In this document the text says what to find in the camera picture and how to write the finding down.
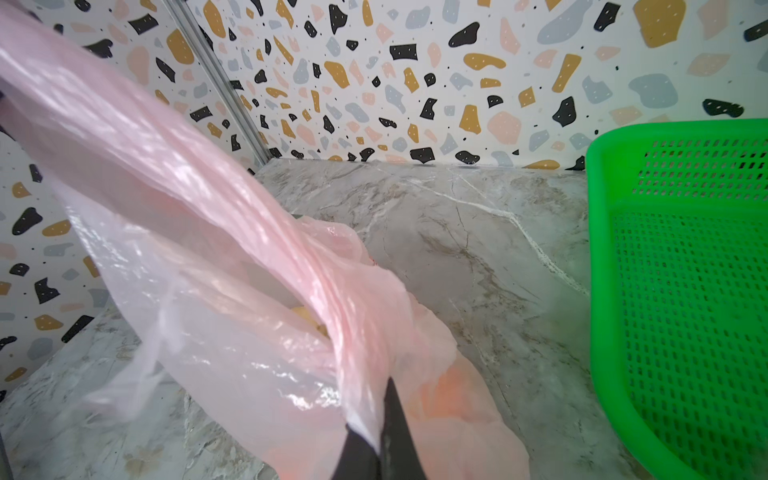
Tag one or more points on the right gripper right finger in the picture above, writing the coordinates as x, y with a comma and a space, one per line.
398, 456

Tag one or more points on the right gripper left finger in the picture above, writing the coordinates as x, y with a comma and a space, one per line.
358, 460

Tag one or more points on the pink plastic bag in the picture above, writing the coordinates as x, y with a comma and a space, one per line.
283, 329

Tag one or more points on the green plastic basket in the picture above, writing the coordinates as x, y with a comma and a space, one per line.
677, 216

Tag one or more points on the left corner aluminium post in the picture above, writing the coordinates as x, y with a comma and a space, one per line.
193, 32

